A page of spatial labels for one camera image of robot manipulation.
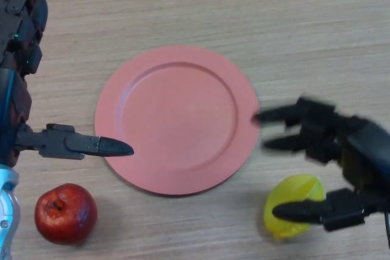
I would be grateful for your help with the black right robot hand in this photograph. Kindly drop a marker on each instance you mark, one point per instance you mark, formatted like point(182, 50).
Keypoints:
point(365, 150)

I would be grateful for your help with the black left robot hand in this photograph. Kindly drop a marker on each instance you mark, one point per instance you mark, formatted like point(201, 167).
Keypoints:
point(18, 28)

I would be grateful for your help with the yellow starfruit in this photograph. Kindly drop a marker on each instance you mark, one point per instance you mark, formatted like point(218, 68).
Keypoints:
point(292, 188)

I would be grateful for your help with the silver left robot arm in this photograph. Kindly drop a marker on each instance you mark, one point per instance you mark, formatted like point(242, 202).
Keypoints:
point(7, 211)

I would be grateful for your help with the pink round plate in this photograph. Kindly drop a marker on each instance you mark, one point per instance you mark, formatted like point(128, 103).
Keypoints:
point(179, 120)

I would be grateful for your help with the red apple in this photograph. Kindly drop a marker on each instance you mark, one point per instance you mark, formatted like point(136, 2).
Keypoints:
point(65, 214)

